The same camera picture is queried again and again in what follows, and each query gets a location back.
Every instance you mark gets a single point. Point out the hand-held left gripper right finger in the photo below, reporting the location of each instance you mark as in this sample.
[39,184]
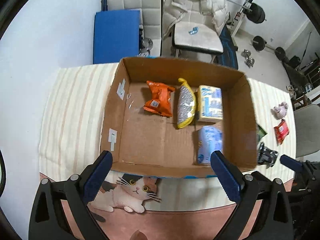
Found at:
[226,177]

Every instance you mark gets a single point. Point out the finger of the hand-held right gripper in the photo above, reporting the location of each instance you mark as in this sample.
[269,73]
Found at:
[291,163]

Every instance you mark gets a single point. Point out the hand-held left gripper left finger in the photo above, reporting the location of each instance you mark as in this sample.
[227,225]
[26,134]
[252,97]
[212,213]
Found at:
[98,177]

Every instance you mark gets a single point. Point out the black and white packet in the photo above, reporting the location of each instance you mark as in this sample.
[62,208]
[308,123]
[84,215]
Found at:
[267,155]

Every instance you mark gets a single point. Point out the cardboard box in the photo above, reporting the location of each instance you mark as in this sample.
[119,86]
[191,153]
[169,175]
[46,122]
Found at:
[155,140]

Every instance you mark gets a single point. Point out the purple soft cloth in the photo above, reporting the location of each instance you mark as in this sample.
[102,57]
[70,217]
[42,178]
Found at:
[280,110]

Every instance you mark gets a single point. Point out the red packet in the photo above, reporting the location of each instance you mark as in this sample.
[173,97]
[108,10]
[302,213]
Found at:
[281,131]

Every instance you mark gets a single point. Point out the light blue tissue pack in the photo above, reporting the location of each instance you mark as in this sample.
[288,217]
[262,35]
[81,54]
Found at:
[209,142]

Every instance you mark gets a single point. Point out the green packet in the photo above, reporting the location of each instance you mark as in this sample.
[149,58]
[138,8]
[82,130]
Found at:
[261,133]

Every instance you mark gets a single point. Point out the printed cat blanket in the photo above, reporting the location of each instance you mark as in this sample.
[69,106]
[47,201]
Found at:
[75,110]

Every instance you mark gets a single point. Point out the pair of light shoes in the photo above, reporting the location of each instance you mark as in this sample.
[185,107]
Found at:
[291,90]

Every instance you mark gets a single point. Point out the yellow tissue pack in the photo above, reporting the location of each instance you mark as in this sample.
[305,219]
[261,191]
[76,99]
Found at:
[210,103]

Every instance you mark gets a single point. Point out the yellow banana-shaped packet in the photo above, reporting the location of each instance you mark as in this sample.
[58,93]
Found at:
[185,105]

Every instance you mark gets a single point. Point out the dark bag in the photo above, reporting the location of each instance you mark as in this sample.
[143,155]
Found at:
[296,76]

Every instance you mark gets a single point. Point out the orange snack packet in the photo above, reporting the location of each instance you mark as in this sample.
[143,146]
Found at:
[158,98]

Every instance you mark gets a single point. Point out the chrome dumbbell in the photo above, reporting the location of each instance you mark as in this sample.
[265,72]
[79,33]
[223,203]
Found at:
[250,61]
[245,53]

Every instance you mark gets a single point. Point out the barbell with black plates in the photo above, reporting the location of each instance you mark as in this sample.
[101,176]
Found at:
[258,42]

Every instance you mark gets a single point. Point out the black and blue mat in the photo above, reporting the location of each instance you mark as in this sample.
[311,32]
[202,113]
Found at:
[228,50]

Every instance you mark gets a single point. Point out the silver metal object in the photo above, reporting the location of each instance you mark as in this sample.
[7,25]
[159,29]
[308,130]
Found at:
[146,45]

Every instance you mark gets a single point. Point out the white chair with cushion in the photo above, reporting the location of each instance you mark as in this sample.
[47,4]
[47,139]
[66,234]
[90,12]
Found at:
[197,40]

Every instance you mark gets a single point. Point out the blue foam mat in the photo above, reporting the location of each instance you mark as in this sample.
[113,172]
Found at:
[116,35]

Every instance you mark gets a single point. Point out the small blue item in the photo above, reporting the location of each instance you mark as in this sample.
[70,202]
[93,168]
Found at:
[193,31]

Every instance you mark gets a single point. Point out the white weight rack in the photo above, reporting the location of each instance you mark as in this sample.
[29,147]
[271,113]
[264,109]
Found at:
[240,20]

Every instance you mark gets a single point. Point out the black weight plate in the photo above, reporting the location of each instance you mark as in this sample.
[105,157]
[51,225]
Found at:
[256,12]

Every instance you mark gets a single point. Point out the white puffer jacket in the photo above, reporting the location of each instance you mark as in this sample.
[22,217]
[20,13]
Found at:
[192,2]

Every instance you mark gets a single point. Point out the white quilted chair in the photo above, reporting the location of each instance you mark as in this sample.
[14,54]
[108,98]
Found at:
[140,2]

